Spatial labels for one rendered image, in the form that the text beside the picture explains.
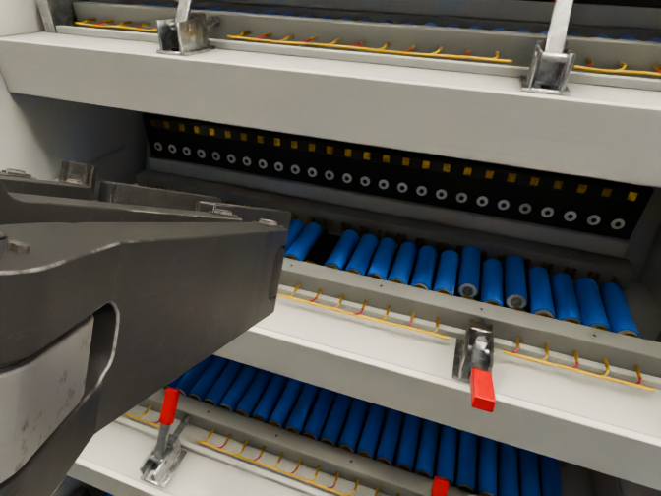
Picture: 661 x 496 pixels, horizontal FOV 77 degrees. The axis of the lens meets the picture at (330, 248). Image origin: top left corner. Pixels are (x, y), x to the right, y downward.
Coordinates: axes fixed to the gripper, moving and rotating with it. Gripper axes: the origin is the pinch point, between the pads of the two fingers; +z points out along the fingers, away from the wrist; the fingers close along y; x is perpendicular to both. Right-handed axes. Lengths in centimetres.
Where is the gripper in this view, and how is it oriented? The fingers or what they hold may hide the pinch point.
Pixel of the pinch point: (208, 234)
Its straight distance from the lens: 18.2
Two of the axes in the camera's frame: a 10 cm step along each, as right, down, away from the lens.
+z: 2.6, -0.4, 9.6
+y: -9.5, -2.0, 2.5
